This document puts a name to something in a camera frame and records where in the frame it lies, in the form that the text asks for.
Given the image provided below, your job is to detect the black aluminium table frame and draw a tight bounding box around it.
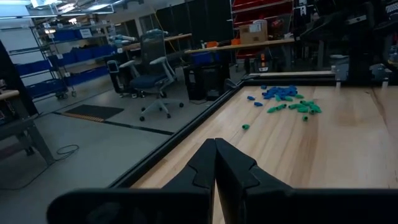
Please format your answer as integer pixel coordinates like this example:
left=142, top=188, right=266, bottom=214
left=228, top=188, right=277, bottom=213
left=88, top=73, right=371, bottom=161
left=107, top=72, right=398, bottom=189

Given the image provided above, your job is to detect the white frame office chair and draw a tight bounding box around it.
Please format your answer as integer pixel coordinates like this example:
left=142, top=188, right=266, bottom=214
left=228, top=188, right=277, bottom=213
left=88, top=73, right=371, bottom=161
left=119, top=29, right=185, bottom=123

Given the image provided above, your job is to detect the wooden workbench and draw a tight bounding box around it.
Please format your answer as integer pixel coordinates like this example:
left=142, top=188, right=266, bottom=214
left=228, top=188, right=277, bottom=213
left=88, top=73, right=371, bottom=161
left=185, top=37, right=295, bottom=55
left=123, top=32, right=193, bottom=52

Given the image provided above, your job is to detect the blue storage bin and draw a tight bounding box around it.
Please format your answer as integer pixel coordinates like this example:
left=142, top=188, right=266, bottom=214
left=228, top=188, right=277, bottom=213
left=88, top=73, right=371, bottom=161
left=190, top=51, right=220, bottom=67

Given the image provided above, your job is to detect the red shelving unit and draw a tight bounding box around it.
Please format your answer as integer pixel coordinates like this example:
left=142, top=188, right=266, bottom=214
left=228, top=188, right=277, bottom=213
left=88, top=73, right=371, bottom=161
left=231, top=0, right=295, bottom=60

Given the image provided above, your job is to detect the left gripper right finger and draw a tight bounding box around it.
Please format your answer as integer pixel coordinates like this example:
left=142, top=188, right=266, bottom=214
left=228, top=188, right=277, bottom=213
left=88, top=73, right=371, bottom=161
left=215, top=138, right=398, bottom=224

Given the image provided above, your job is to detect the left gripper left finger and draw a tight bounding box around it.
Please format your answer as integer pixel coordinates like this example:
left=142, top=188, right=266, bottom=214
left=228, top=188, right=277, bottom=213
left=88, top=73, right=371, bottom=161
left=46, top=138, right=217, bottom=224

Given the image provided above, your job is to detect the black equipment case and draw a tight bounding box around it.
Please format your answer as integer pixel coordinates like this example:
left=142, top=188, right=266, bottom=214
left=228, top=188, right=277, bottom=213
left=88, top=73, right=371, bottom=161
left=182, top=63, right=231, bottom=101

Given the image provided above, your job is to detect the grey workbench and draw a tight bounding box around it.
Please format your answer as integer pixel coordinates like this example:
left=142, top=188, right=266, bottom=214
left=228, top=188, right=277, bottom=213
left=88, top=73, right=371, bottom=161
left=0, top=89, right=56, bottom=166

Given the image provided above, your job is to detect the black yellow-striped floor mat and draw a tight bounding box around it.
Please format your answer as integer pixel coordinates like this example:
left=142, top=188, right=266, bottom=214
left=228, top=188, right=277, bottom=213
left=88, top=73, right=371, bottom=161
left=62, top=104, right=125, bottom=123

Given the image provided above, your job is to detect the black office chair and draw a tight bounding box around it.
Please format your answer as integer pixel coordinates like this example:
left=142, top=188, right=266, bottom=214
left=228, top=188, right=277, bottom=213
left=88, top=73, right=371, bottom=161
left=106, top=51, right=142, bottom=98

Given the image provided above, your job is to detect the cardboard box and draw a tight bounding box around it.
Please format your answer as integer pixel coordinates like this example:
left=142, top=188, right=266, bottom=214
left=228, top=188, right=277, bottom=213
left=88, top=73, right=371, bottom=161
left=239, top=19, right=269, bottom=45

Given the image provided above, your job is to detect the black power supply unit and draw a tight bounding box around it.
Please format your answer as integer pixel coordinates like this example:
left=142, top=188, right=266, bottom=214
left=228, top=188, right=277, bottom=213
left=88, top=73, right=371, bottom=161
left=253, top=52, right=272, bottom=74

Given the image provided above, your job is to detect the black floor cable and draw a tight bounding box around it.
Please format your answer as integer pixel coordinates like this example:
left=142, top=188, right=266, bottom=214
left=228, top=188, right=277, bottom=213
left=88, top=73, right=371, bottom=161
left=0, top=144, right=80, bottom=191

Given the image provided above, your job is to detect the rack with blue bins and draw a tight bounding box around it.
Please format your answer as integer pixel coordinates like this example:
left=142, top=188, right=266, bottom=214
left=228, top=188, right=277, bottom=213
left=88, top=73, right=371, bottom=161
left=9, top=23, right=121, bottom=100

